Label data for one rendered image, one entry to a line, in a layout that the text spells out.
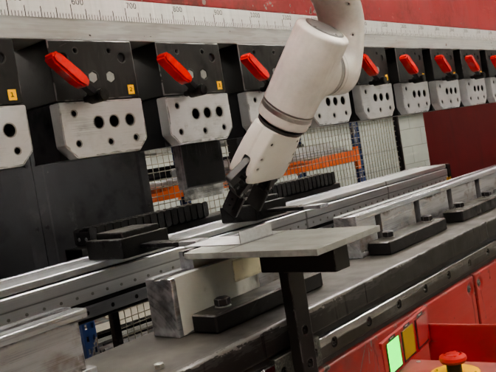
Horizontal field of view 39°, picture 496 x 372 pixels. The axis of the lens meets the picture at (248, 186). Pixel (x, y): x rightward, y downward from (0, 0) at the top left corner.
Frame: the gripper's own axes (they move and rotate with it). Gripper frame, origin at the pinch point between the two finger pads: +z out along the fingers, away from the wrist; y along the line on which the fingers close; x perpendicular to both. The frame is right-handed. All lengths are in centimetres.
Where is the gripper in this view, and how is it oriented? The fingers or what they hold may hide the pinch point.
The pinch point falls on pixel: (245, 201)
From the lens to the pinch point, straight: 115.5
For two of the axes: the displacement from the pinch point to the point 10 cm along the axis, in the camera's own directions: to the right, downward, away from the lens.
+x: 6.8, 5.7, -4.6
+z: -3.7, 8.1, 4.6
